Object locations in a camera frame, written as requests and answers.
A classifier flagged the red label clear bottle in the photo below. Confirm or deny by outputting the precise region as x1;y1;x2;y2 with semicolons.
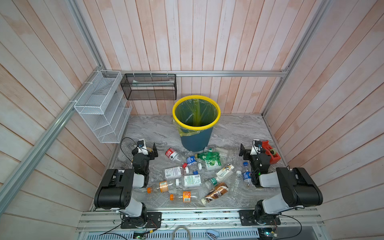
165;148;183;162

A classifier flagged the blue label water bottle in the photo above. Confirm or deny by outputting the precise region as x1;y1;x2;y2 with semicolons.
242;161;252;187

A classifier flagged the white label square bottle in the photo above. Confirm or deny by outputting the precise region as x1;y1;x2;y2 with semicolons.
164;167;190;180

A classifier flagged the cream label bottle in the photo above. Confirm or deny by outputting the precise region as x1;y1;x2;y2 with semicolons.
216;164;235;183

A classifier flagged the orange label bottle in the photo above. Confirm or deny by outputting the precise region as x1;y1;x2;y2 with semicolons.
170;191;199;204
147;180;177;194

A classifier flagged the clear tall bottle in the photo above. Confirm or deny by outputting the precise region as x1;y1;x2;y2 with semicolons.
229;170;243;200

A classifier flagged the blue label crushed bottle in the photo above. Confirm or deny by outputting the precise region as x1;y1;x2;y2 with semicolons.
186;156;199;175

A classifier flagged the brown coffee bottle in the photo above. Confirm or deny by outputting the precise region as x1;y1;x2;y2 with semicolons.
201;183;229;206

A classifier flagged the green label white bottle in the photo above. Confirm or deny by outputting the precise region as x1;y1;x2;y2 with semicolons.
175;175;202;188

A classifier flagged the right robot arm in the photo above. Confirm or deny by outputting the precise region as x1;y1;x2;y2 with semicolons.
239;139;323;225

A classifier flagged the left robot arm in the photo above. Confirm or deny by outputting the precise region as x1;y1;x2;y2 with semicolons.
94;140;158;220

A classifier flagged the teal bin with yellow rim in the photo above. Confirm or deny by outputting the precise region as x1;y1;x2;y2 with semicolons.
172;95;221;152

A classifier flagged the yellow bin liner bag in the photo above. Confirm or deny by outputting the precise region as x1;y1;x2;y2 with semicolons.
172;95;221;137

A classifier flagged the clear bottle behind green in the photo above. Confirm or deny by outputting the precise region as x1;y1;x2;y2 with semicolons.
204;147;229;157

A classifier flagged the red tape dispenser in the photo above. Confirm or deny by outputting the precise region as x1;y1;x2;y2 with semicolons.
262;141;281;165

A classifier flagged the lime label white bottle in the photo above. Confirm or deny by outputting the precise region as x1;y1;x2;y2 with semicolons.
204;160;222;171

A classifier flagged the green crushed bottle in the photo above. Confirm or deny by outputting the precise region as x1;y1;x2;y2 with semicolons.
195;152;220;161

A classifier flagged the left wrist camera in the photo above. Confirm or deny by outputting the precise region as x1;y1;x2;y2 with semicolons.
137;139;149;155

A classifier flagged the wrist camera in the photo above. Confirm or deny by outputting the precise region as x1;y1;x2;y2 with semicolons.
251;139;262;156
137;139;149;155

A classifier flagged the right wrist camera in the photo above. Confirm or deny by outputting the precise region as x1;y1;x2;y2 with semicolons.
251;139;262;156

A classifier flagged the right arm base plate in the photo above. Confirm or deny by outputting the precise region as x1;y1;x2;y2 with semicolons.
239;210;281;226

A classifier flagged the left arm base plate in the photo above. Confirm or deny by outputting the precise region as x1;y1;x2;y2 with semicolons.
121;212;162;229

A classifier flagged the black wire mesh basket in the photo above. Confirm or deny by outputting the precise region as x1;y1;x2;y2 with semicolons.
121;73;177;101

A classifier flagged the white wire mesh shelf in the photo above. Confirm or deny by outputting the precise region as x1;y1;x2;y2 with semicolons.
75;71;132;144

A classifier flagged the aluminium front rail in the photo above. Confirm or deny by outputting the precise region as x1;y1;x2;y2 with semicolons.
76;208;325;233

